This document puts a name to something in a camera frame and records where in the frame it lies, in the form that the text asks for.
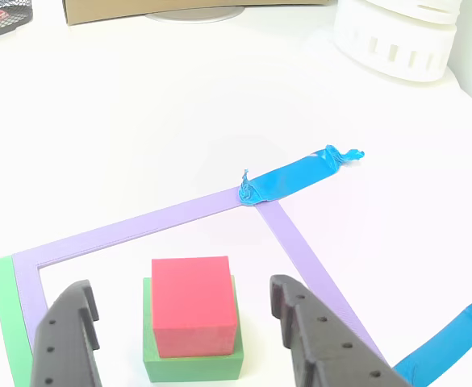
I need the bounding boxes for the white slotted cylinder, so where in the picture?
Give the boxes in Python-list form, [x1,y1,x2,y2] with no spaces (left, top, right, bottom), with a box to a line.
[332,0,462,84]

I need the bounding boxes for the green cube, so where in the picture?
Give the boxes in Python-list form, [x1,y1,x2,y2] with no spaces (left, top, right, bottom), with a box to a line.
[142,275,245,384]

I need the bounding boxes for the cardboard box polymaker logo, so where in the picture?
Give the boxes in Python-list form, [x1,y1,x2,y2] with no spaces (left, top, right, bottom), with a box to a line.
[61,0,337,27]

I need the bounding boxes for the purple square frame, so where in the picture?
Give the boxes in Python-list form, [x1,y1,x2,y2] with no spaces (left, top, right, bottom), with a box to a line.
[11,185,392,366]

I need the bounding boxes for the small red cube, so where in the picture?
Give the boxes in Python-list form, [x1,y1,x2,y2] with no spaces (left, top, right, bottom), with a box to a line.
[151,256,239,359]

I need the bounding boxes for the green square frame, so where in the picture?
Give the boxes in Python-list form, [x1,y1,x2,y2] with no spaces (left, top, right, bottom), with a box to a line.
[0,256,35,387]

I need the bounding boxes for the blue tape strip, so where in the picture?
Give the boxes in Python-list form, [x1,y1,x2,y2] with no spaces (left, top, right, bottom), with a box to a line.
[392,302,472,387]
[238,144,365,208]

